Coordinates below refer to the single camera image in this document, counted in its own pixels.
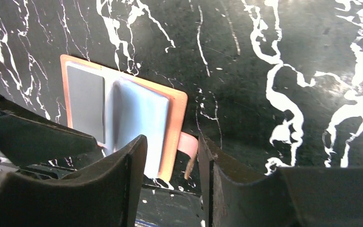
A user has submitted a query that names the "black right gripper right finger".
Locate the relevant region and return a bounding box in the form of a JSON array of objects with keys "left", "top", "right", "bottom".
[{"left": 198, "top": 136, "right": 363, "bottom": 227}]

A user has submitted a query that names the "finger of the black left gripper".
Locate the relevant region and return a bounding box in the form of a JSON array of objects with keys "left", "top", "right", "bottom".
[{"left": 0, "top": 94, "right": 104, "bottom": 171}]

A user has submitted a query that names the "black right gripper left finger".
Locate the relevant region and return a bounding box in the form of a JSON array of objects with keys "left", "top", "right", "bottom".
[{"left": 0, "top": 135, "right": 147, "bottom": 227}]

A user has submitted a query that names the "pink leather card holder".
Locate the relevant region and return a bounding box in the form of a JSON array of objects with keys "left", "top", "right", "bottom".
[{"left": 60, "top": 54, "right": 198, "bottom": 181}]

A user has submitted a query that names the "grey card in holder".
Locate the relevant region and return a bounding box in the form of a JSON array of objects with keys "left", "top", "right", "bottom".
[{"left": 66, "top": 63, "right": 105, "bottom": 144}]

